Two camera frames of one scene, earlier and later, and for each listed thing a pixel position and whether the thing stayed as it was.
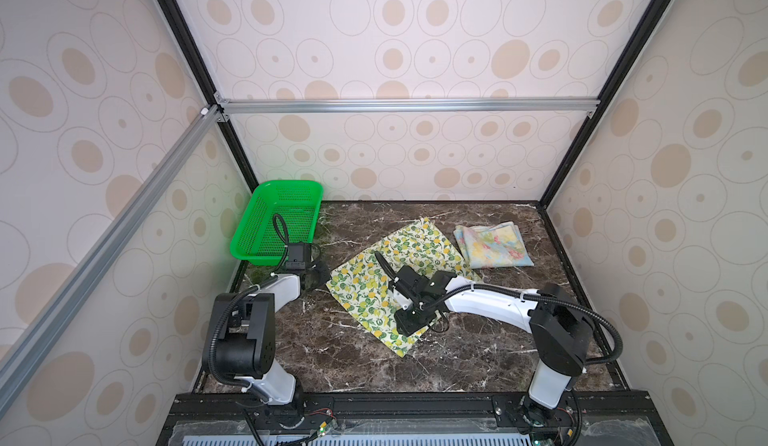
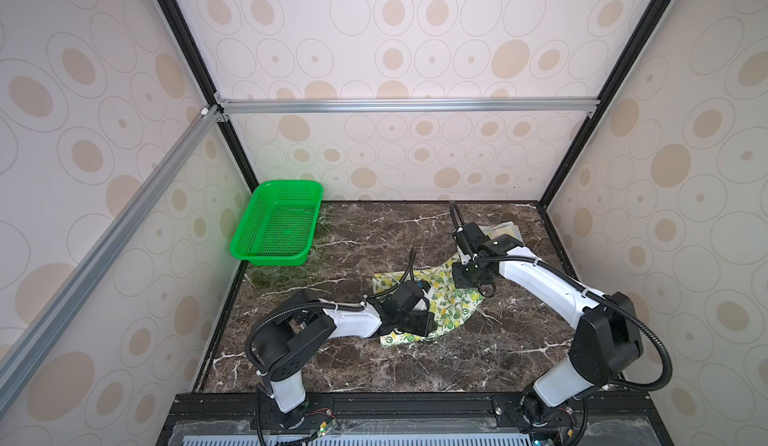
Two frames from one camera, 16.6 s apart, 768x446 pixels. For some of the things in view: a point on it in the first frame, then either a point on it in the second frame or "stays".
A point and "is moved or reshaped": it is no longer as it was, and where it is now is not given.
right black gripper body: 409,318 to 465,276
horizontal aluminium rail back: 403,105 stays
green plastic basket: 257,240 stays
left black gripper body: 317,275 to 411,323
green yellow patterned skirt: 368,291 is moved or reshaped
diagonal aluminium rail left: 107,242 stays
